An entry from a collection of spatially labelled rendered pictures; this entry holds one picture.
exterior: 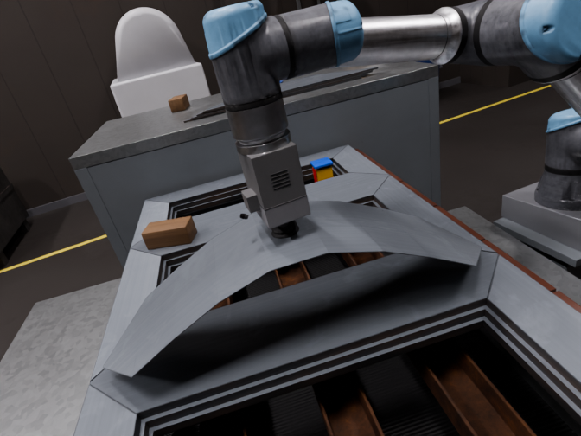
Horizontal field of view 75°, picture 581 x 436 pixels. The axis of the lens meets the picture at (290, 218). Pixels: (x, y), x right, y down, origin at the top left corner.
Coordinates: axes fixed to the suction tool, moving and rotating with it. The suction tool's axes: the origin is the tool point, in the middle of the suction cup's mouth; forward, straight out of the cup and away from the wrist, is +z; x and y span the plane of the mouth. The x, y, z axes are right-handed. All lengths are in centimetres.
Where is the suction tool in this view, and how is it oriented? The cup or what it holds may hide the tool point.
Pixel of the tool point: (287, 237)
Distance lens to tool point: 58.8
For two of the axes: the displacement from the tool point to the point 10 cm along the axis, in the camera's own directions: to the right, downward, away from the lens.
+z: 2.0, 8.6, 4.7
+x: 9.1, -3.4, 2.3
